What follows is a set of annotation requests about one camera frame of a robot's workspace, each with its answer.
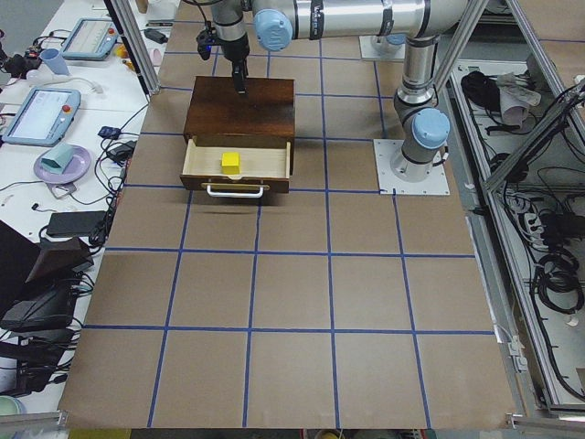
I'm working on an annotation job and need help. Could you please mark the lilac bowl with teal cup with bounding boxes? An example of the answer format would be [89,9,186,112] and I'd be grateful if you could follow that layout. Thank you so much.
[33,143,91,185]

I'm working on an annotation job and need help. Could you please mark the upper teach pendant tablet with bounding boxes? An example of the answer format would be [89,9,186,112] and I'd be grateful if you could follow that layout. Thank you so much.
[61,18,119,61]

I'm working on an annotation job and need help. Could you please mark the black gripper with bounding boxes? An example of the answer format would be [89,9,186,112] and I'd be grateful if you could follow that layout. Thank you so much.
[221,36,250,94]

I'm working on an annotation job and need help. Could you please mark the light wooden drawer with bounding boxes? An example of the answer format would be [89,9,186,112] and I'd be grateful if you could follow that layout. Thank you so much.
[180,135,293,198]

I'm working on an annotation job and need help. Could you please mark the light blue plastic cup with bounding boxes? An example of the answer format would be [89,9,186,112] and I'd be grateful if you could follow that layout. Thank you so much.
[39,48,70,76]

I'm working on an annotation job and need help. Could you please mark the black laptop bag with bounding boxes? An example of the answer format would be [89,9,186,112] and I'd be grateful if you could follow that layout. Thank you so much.
[1,284,79,333]

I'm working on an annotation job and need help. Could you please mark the aluminium frame post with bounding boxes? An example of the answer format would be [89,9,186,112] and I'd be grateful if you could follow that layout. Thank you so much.
[104,0,160,96]
[433,0,488,98]

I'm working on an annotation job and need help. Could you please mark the yellow block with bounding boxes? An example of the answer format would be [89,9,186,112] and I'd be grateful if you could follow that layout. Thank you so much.
[221,152,241,175]

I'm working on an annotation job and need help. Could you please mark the black power adapter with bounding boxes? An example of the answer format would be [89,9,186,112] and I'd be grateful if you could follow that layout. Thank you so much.
[144,28,168,44]

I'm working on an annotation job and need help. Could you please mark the teach pendant tablet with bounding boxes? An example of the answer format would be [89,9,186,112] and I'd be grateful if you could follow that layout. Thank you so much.
[61,18,119,61]
[2,87,81,146]

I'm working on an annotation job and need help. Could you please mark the dark brown wooden box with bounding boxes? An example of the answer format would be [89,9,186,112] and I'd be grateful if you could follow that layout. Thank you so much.
[1,221,93,307]

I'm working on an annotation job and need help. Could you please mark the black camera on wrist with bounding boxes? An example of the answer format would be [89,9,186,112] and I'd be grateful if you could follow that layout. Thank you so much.
[196,27,218,60]

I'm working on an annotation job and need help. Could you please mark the right aluminium frame post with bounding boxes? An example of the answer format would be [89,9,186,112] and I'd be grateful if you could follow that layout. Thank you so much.
[433,0,488,98]

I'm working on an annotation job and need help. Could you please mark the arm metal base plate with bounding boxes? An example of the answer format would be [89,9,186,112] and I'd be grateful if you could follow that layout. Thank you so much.
[359,34,406,62]
[373,139,450,197]

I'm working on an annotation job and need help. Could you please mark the dark wooden drawer cabinet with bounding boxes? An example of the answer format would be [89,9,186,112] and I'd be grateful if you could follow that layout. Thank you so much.
[183,76,295,140]

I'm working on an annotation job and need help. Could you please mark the lower teach pendant tablet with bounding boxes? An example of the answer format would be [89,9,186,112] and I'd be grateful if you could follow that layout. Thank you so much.
[2,87,81,146]

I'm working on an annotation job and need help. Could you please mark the white drawer handle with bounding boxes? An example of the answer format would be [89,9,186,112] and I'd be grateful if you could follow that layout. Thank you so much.
[201,183,269,198]

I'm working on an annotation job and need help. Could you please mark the left aluminium frame post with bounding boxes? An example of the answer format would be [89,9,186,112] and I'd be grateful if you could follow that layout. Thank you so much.
[104,0,160,96]

